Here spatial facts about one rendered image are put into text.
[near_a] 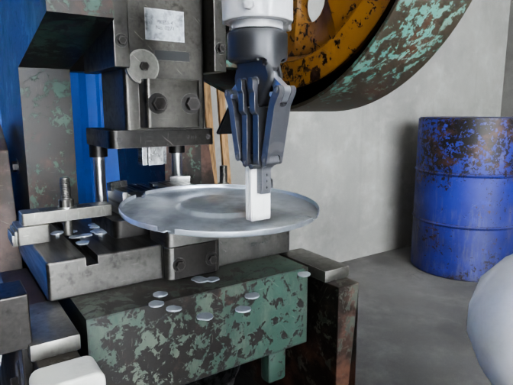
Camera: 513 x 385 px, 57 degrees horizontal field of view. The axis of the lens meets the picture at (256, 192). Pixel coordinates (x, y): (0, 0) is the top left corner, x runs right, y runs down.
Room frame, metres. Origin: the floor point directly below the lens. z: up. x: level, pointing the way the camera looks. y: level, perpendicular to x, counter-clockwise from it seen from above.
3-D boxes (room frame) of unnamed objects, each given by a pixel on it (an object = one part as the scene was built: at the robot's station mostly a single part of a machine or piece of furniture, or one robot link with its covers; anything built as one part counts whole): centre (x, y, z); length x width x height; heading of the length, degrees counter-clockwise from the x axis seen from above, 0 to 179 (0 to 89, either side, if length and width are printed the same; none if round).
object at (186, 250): (0.76, 0.10, 0.72); 0.25 x 0.14 x 0.14; 34
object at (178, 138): (0.91, 0.21, 0.86); 0.20 x 0.16 x 0.05; 124
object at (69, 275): (0.91, 0.20, 0.68); 0.45 x 0.30 x 0.06; 124
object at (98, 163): (0.91, 0.31, 0.81); 0.02 x 0.02 x 0.14
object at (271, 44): (0.61, 0.00, 0.98); 0.08 x 0.07 x 0.09; 33
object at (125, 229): (0.91, 0.21, 0.72); 0.20 x 0.16 x 0.03; 124
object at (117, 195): (0.90, 0.20, 0.76); 0.15 x 0.09 x 0.05; 124
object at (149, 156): (0.90, 0.20, 0.84); 0.05 x 0.03 x 0.04; 124
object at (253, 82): (0.60, -0.01, 0.91); 0.04 x 0.01 x 0.11; 123
